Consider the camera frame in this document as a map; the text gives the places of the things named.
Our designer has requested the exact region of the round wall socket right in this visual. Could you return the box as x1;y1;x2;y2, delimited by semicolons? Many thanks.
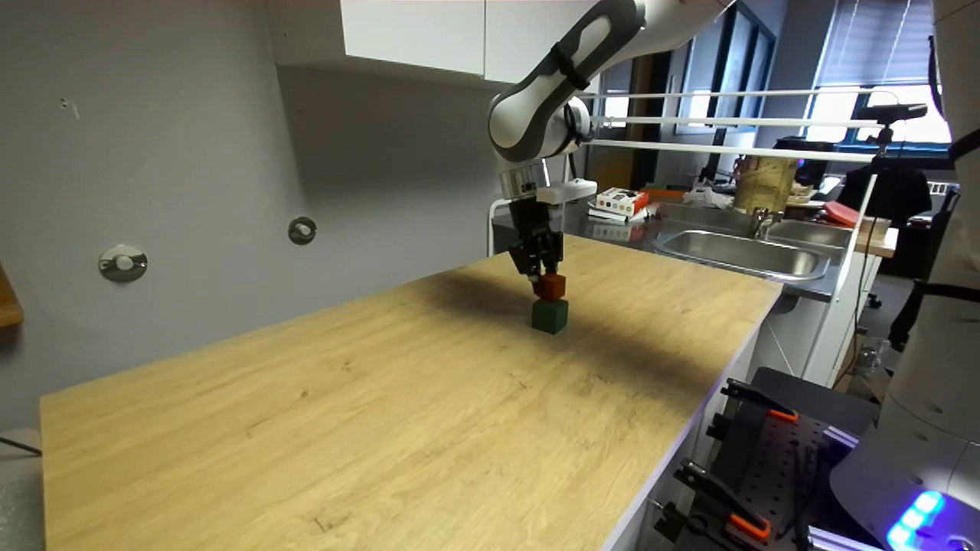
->
288;218;317;245

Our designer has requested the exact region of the round wall socket left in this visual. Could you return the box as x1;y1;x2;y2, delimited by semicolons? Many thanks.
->
99;245;151;286

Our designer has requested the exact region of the white wall cabinet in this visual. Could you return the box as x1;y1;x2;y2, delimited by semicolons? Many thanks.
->
338;0;595;82

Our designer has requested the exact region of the colourful cardboard box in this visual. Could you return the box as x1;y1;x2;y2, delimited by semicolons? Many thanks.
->
590;188;653;221

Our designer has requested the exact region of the orange cube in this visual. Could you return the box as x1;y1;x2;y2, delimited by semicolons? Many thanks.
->
536;273;567;299

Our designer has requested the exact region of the stainless steel sink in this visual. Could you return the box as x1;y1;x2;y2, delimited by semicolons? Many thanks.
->
656;230;828;286

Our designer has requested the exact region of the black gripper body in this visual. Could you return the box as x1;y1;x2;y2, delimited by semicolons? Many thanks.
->
507;198;564;270

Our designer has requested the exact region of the green cube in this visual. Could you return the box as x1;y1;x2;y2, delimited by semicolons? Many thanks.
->
530;299;570;335

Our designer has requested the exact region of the black orange clamp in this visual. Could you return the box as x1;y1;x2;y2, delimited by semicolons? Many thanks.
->
656;370;826;551

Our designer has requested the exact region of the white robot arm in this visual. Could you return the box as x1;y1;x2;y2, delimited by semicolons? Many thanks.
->
485;0;732;299

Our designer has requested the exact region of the round wall socket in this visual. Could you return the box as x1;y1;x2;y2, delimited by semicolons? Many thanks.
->
288;218;317;245
99;245;151;286

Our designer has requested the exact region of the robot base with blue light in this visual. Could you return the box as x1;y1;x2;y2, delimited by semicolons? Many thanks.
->
828;0;980;551

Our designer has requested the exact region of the camera on tripod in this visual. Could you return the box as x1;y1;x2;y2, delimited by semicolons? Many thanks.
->
852;105;926;154

